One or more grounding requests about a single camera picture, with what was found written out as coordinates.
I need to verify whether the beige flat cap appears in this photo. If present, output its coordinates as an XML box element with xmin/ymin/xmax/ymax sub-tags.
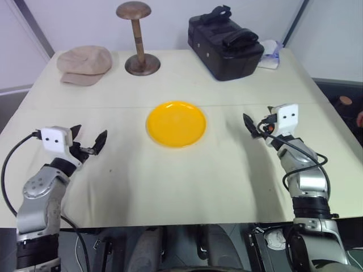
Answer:
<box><xmin>56</xmin><ymin>45</ymin><xmax>113</xmax><ymax>86</ymax></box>

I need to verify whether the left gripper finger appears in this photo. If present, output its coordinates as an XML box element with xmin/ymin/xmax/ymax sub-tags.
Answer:
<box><xmin>70</xmin><ymin>124</ymin><xmax>82</xmax><ymax>143</ymax></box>
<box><xmin>90</xmin><ymin>129</ymin><xmax>108</xmax><ymax>156</ymax></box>

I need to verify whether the white crumpled plastic bag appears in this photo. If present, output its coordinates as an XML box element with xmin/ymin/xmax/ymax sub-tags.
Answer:
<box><xmin>257</xmin><ymin>39</ymin><xmax>284</xmax><ymax>70</ymax></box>

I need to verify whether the black box with white disc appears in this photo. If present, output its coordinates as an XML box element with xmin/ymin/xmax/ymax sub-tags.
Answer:
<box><xmin>248</xmin><ymin>224</ymin><xmax>294</xmax><ymax>272</ymax></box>

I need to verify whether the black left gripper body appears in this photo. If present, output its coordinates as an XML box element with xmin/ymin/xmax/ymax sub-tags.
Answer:
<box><xmin>69</xmin><ymin>141</ymin><xmax>99</xmax><ymax>164</ymax></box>

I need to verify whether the yellow round plate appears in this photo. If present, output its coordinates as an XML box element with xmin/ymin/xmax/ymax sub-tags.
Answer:
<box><xmin>145</xmin><ymin>100</ymin><xmax>208</xmax><ymax>149</ymax></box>

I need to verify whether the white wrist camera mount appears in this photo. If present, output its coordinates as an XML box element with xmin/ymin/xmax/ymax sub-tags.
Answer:
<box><xmin>275</xmin><ymin>104</ymin><xmax>299</xmax><ymax>135</ymax></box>
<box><xmin>40</xmin><ymin>125</ymin><xmax>83</xmax><ymax>165</ymax></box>

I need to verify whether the cream tablecloth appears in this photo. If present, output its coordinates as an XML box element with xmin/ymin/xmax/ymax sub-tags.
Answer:
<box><xmin>0</xmin><ymin>49</ymin><xmax>363</xmax><ymax>229</ymax></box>

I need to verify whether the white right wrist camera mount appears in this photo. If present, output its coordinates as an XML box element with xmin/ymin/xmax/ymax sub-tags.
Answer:
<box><xmin>275</xmin><ymin>104</ymin><xmax>299</xmax><ymax>135</ymax></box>

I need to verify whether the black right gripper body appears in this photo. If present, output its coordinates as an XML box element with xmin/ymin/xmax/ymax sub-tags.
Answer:
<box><xmin>256</xmin><ymin>112</ymin><xmax>278</xmax><ymax>140</ymax></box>

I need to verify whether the wooden hat stand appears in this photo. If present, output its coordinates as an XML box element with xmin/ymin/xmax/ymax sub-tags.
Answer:
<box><xmin>115</xmin><ymin>1</ymin><xmax>161</xmax><ymax>77</ymax></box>

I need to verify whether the black bag with straps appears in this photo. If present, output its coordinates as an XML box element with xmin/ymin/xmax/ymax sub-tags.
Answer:
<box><xmin>187</xmin><ymin>5</ymin><xmax>265</xmax><ymax>82</ymax></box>

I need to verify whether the grey metal frame post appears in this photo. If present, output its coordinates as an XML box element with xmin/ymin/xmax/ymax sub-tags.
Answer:
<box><xmin>10</xmin><ymin>0</ymin><xmax>55</xmax><ymax>62</ymax></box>
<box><xmin>282</xmin><ymin>0</ymin><xmax>310</xmax><ymax>48</ymax></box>

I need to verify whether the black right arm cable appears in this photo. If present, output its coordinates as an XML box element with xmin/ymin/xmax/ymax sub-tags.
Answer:
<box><xmin>262</xmin><ymin>124</ymin><xmax>332</xmax><ymax>199</ymax></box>

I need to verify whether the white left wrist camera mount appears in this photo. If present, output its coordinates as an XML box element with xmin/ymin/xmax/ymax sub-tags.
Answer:
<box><xmin>40</xmin><ymin>125</ymin><xmax>83</xmax><ymax>165</ymax></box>

